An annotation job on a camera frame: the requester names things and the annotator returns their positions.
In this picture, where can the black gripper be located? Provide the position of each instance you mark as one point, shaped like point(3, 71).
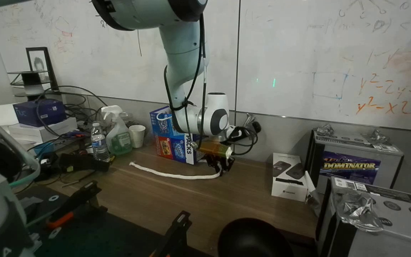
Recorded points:
point(221, 165)

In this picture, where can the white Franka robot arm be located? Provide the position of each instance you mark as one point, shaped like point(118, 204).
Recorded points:
point(183, 35)

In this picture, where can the blue snack pack box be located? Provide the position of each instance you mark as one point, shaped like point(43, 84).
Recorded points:
point(168, 142)

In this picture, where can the white phone box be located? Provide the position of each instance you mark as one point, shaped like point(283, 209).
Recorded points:
point(290, 179)

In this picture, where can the blue cardboard box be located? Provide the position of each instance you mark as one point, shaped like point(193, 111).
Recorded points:
point(40, 112)

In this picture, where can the white paper cup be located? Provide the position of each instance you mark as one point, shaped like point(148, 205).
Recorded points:
point(137, 134)

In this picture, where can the black frying pan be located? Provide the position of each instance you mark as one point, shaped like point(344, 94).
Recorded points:
point(251, 238)

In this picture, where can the green spray bottle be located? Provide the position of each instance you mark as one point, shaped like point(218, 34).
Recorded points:
point(117, 138)

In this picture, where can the clear water bottle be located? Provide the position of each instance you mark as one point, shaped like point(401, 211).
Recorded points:
point(97, 142)

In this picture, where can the grey Dominator battery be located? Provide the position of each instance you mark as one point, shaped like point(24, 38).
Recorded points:
point(351, 158)

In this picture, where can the grey battery near pan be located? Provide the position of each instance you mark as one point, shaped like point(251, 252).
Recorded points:
point(363, 221)

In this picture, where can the brass camera mount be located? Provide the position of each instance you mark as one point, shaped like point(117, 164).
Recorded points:
point(211, 149)

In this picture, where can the black tube on wall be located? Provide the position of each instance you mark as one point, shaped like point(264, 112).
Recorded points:
point(253, 129)

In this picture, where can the orange handled tool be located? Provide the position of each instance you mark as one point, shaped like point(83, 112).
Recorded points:
point(60, 222)

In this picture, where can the black picture frame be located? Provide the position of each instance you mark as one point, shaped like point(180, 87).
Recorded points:
point(40, 62)

